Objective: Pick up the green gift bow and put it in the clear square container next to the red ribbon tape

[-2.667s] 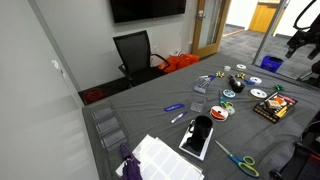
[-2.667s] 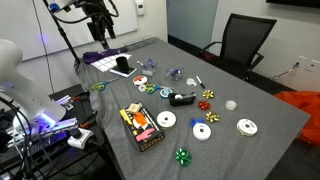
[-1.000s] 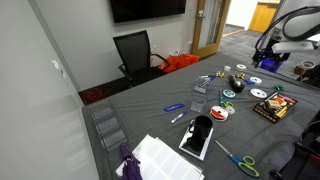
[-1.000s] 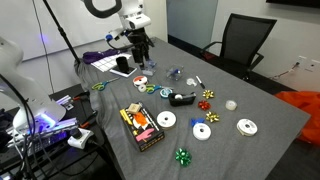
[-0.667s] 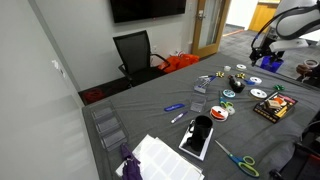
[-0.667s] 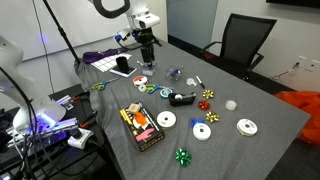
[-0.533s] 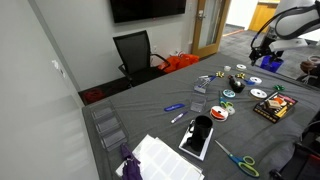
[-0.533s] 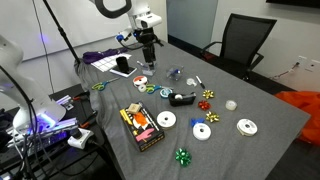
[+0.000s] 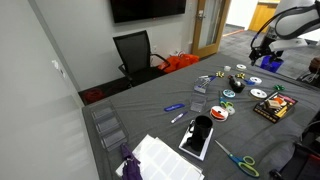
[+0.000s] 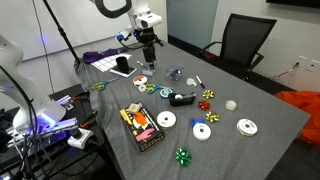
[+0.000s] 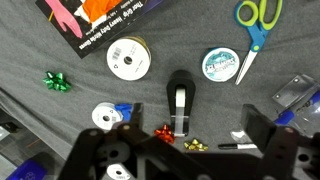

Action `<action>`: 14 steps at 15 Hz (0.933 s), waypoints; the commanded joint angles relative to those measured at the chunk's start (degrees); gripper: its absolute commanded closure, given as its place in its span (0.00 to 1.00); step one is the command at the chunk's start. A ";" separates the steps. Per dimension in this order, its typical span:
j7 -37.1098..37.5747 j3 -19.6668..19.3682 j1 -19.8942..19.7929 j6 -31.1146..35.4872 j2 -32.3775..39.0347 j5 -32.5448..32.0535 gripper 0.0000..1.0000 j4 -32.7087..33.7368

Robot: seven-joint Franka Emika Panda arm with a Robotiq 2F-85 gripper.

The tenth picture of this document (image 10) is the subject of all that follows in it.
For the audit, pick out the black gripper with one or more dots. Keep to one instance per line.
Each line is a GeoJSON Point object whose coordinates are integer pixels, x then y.
{"type": "Point", "coordinates": [149, 46]}

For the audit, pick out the green gift bow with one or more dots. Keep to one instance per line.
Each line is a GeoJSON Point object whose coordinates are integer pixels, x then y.
{"type": "Point", "coordinates": [183, 157]}

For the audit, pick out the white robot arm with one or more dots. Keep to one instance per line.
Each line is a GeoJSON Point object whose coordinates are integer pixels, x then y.
{"type": "Point", "coordinates": [33, 100]}

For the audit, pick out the clear square container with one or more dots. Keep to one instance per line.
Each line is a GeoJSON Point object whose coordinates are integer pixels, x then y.
{"type": "Point", "coordinates": [148, 71]}

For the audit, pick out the red ribbon spool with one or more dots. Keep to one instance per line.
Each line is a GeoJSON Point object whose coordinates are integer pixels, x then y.
{"type": "Point", "coordinates": [140, 80]}

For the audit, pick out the white tape roll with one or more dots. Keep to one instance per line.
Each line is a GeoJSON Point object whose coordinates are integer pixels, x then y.
{"type": "Point", "coordinates": [142, 88]}

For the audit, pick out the clear container blue contents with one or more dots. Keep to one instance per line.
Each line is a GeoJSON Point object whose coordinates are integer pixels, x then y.
{"type": "Point", "coordinates": [175, 73]}

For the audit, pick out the small clear tape dispenser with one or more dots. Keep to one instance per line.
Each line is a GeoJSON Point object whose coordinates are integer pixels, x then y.
{"type": "Point", "coordinates": [191, 82]}

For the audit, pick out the black tape dispenser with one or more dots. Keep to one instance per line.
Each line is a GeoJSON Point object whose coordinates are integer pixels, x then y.
{"type": "Point", "coordinates": [181, 100]}

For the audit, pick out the gold gift bow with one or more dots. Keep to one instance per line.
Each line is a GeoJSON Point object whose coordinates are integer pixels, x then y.
{"type": "Point", "coordinates": [208, 94]}
{"type": "Point", "coordinates": [212, 116]}

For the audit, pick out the red gift bow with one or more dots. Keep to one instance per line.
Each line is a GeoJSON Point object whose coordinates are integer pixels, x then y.
{"type": "Point", "coordinates": [204, 105]}

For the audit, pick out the white spool blue ribbon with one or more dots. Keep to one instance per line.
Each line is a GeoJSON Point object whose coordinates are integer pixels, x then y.
{"type": "Point", "coordinates": [201, 131]}

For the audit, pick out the purple marker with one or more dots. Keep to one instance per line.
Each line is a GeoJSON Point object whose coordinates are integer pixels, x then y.
{"type": "Point", "coordinates": [141, 64]}

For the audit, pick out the small blue green scissors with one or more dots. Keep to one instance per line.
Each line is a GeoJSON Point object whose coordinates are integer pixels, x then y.
{"type": "Point", "coordinates": [151, 88]}

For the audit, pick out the white tablet device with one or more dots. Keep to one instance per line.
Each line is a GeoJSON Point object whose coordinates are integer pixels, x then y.
{"type": "Point", "coordinates": [128, 72]}

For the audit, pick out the black mug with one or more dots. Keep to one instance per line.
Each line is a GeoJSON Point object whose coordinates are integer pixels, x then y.
{"type": "Point", "coordinates": [122, 65]}

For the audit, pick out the teal line spool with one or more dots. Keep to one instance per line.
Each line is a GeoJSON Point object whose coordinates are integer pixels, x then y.
{"type": "Point", "coordinates": [165, 93]}

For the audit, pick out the purple cloth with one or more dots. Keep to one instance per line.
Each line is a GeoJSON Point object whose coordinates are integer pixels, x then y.
{"type": "Point", "coordinates": [96, 56]}

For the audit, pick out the large blue green scissors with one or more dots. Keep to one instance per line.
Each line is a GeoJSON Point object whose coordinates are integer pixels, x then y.
{"type": "Point", "coordinates": [100, 86]}

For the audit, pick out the black box colourful print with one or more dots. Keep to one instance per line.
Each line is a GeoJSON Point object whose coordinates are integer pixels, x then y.
{"type": "Point", "coordinates": [141, 126]}

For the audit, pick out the orange black hand tool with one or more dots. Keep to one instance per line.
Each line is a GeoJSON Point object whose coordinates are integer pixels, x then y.
{"type": "Point", "coordinates": [88, 120]}
{"type": "Point", "coordinates": [81, 96]}

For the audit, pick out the black stand pole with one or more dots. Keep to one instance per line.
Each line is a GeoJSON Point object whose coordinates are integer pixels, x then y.
{"type": "Point", "coordinates": [61, 30]}

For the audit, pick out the black office chair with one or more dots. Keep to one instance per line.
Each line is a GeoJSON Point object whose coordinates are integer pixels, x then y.
{"type": "Point", "coordinates": [246, 36]}

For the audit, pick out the white box black knob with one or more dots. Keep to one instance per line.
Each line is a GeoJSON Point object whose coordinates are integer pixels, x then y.
{"type": "Point", "coordinates": [80, 138]}

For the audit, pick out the orange bag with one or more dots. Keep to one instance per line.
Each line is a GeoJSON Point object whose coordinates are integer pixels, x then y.
{"type": "Point", "coordinates": [303, 106]}

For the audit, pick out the black wall television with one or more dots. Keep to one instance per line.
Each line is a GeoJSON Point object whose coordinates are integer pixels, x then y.
{"type": "Point", "coordinates": [293, 2]}

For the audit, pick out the white wall outlet plate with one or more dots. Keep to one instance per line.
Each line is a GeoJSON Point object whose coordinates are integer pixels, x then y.
{"type": "Point", "coordinates": [312, 65]}

